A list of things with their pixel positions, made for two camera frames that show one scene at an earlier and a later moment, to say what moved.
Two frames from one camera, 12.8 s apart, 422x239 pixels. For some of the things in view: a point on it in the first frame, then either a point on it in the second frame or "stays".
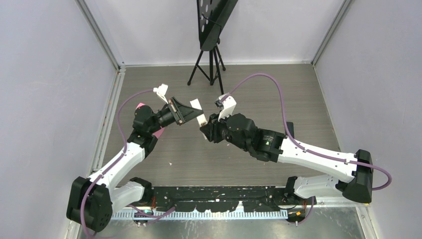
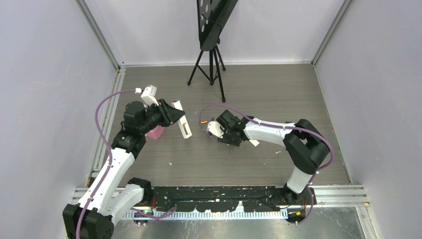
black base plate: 223,198 stays
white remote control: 195,104 -> 182,121
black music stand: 212,15 stays
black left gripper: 181,113 -> 169,115
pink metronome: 158,133 stays
